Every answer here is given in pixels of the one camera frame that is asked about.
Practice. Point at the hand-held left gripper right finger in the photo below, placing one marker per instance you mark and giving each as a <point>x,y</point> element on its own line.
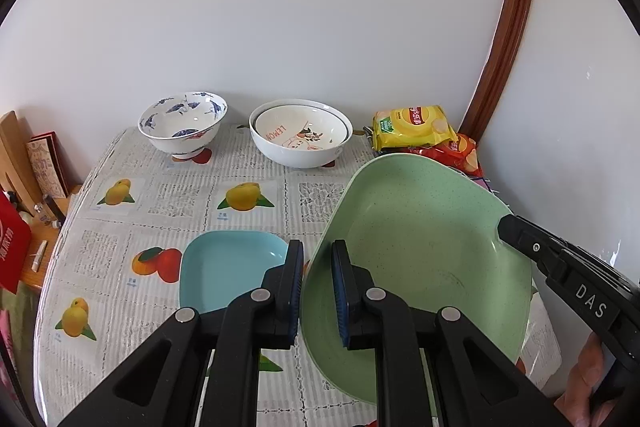
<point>340,292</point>

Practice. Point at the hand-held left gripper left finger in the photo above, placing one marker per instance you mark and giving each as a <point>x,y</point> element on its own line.
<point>297,272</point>

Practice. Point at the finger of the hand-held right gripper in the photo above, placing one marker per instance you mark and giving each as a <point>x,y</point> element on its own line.
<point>525,237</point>

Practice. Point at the green speckled plate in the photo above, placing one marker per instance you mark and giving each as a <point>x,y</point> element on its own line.
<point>425,247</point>

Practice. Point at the person's right hand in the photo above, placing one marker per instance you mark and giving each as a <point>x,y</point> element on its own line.
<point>580,382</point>

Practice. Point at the light blue square plate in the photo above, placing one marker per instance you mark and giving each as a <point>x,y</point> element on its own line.
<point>225,267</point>

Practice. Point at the red chips packet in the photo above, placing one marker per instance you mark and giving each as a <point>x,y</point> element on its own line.
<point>462,154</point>

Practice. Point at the white bowl with grey swirls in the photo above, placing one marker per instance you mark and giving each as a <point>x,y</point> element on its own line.
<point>300,158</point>

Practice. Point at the white bowl with orange print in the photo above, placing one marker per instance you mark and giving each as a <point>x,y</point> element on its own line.
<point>300,127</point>

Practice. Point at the fruit print tablecloth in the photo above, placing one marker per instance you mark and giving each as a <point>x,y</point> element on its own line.
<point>165,197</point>

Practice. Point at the yellow chips packet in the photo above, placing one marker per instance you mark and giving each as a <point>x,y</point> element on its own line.
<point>410,127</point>

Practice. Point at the blue and white patterned bowl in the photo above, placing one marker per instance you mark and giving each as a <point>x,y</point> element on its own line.
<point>180,119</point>

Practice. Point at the white marker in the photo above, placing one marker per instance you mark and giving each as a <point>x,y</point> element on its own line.
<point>39,256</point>

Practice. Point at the red edged box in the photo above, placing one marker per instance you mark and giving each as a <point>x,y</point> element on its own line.
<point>47,164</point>

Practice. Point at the red bag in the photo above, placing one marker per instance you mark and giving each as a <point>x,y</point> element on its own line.
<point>12,247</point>

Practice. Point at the brown wooden door frame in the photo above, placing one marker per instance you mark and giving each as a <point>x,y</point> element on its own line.
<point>520,7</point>

